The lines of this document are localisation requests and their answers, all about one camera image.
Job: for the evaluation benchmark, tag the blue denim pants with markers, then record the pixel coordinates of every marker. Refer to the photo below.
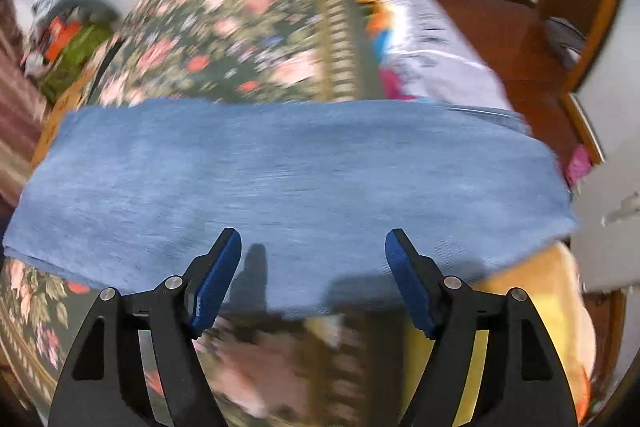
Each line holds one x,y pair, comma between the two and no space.
280,187

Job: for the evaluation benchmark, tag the white door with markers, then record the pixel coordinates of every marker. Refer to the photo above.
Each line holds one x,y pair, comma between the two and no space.
610,187

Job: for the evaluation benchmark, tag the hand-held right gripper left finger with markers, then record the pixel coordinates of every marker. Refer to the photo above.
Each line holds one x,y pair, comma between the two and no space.
216,277

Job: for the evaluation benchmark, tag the pile of clothes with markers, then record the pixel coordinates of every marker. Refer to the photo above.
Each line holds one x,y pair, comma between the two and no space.
65,37

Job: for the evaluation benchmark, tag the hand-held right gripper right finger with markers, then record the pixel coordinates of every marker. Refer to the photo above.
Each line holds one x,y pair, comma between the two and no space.
411,279

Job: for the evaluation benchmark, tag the dark floral blanket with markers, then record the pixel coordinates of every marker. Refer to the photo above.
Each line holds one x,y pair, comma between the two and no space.
215,27

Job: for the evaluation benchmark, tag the yellow cloth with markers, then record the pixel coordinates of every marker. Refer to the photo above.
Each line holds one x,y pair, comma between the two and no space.
545,302

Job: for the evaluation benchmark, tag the white printed bed sheet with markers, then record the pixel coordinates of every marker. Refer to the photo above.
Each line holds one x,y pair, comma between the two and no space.
430,32

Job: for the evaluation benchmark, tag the colourful cloth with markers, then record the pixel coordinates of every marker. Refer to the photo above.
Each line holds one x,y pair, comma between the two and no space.
372,7

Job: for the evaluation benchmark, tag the wooden door frame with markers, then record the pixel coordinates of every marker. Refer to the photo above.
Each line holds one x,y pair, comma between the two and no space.
590,57

